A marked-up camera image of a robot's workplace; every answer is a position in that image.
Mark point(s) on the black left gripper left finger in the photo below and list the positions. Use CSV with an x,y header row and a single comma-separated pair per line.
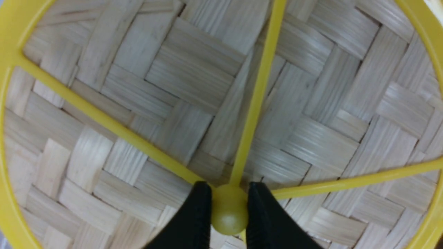
x,y
190,227

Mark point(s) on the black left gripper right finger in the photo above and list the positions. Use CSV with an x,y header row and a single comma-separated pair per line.
x,y
270,226

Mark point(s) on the yellow woven steamer lid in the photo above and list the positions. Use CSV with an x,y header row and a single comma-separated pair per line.
x,y
111,110

